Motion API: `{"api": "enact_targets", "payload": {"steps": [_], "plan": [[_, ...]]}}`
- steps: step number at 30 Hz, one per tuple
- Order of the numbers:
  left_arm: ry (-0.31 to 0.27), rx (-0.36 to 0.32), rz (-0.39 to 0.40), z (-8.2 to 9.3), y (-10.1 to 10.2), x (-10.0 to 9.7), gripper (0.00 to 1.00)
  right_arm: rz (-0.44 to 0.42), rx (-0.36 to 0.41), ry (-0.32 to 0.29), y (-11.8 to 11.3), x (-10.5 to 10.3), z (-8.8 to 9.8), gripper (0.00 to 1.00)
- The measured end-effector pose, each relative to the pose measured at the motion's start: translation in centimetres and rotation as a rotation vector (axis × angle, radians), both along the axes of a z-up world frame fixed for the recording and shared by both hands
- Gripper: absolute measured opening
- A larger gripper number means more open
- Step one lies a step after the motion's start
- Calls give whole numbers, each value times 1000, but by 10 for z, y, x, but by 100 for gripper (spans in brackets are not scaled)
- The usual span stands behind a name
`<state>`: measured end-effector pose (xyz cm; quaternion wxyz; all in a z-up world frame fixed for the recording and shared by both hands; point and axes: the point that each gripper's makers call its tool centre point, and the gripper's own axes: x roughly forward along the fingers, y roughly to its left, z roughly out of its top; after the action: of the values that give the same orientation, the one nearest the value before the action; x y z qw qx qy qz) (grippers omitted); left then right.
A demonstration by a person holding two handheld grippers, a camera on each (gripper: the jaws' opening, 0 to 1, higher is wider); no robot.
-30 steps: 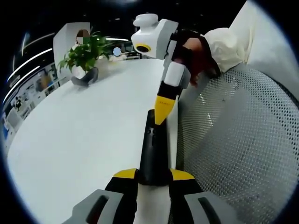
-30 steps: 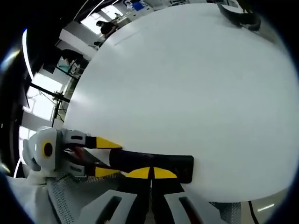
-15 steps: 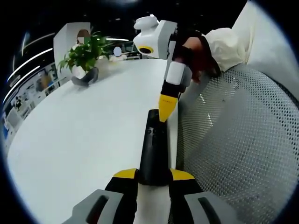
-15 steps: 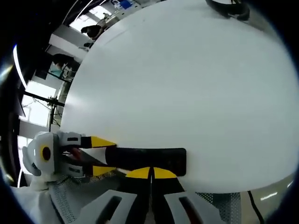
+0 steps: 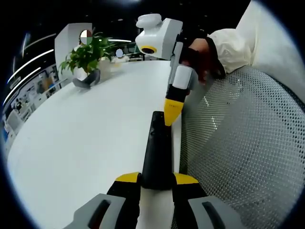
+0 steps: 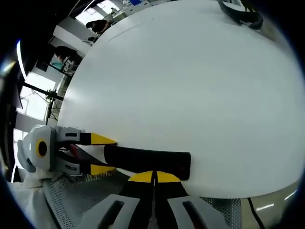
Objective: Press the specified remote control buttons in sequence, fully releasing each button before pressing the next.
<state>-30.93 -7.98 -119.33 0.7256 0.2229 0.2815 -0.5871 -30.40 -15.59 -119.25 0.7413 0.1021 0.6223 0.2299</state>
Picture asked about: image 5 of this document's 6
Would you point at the person's right hand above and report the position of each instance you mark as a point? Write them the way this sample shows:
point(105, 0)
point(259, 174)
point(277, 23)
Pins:
point(202, 57)

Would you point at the white square pillar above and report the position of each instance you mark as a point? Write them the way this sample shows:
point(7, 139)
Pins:
point(62, 43)

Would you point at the thin ceiling light strip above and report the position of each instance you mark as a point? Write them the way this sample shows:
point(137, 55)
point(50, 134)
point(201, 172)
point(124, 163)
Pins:
point(40, 39)

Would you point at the black remote control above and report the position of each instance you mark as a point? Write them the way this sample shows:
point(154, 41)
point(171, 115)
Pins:
point(157, 155)

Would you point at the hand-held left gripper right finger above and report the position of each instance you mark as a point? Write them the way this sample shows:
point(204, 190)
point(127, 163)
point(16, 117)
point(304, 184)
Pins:
point(190, 205)

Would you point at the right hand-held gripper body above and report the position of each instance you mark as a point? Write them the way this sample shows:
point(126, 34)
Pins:
point(157, 38)

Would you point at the grey mesh office chair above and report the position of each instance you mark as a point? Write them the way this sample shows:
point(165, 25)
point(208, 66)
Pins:
point(250, 155)

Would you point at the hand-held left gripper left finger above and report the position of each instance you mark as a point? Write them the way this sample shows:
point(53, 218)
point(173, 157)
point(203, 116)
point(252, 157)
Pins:
point(119, 205)

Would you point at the potted green plant grey pot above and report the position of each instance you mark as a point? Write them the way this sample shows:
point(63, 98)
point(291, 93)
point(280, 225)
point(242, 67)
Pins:
point(83, 57)

